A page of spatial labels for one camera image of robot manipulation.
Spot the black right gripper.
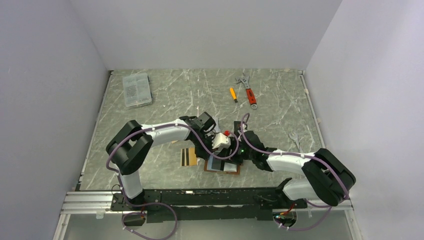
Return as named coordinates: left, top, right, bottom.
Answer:
left=215, top=136, right=255, bottom=166

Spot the red adjustable wrench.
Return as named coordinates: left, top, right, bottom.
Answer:
left=235, top=73, right=258, bottom=110

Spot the brown leather card holder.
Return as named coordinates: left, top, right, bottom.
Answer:
left=203, top=156, right=241, bottom=175

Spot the orange handle screwdriver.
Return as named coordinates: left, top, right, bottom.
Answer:
left=229, top=87, right=240, bottom=107

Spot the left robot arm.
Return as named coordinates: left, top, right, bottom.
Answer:
left=105, top=112, right=240, bottom=210

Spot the black aluminium base frame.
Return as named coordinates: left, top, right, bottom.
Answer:
left=59, top=180, right=354, bottom=223

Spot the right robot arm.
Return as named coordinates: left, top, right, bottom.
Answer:
left=236, top=130, right=357, bottom=208

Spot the gold card with stripes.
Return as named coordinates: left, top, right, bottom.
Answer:
left=180, top=147, right=198, bottom=167

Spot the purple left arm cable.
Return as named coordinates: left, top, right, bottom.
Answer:
left=105, top=123, right=241, bottom=240

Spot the silver combination wrench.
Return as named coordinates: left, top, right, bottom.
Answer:
left=288, top=131, right=303, bottom=153

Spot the clear plastic parts box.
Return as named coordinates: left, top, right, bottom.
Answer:
left=122, top=72, right=153, bottom=108

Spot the black card wallet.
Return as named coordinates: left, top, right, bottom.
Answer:
left=233, top=121, right=248, bottom=134

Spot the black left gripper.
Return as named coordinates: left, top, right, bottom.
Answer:
left=191, top=133, right=219, bottom=161

